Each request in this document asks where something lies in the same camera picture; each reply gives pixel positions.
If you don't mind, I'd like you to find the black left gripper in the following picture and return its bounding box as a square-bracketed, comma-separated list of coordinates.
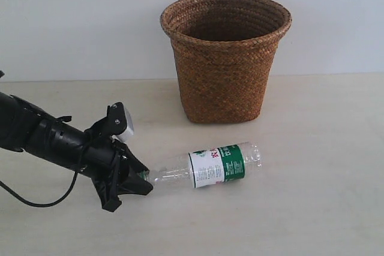
[80, 129, 154, 213]

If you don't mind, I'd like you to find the clear plastic bottle green label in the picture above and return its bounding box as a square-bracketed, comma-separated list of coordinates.
[138, 142, 262, 189]

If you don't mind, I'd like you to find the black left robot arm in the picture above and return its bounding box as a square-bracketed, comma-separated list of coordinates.
[1, 94, 154, 212]

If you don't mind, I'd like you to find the brown woven wicker basket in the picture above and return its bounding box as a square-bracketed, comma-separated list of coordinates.
[160, 0, 292, 124]

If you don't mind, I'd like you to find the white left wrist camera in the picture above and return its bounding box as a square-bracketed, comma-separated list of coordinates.
[107, 102, 134, 143]

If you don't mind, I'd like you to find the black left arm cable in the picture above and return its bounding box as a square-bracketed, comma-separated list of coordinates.
[0, 147, 91, 208]

